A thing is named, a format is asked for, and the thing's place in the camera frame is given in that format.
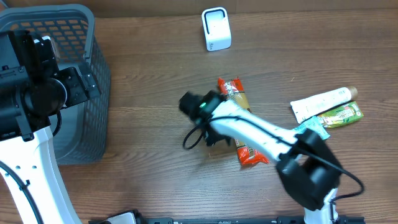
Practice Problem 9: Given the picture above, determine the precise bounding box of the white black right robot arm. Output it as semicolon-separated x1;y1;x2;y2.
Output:
179;91;341;223

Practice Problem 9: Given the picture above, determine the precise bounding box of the white floral cream tube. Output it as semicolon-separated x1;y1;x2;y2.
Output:
290;86;358;124

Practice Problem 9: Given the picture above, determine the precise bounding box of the green jasmine tea pouch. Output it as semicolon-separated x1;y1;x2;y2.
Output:
317;101;364;128

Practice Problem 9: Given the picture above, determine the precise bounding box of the grey plastic shopping basket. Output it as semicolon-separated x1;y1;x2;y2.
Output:
1;4;111;165

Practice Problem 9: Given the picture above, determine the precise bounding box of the white barcode scanner stand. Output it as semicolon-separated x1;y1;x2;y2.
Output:
201;7;232;52

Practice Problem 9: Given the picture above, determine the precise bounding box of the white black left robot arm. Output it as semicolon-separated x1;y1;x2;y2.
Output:
1;30;101;223

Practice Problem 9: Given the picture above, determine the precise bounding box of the orange spaghetti pasta packet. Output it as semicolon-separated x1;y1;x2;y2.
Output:
218;78;269;166

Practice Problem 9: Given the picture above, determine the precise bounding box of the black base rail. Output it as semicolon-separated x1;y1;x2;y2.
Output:
88;210;366;224

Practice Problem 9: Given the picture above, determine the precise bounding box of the teal snack packet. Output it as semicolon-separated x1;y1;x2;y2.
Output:
293;116;330;140

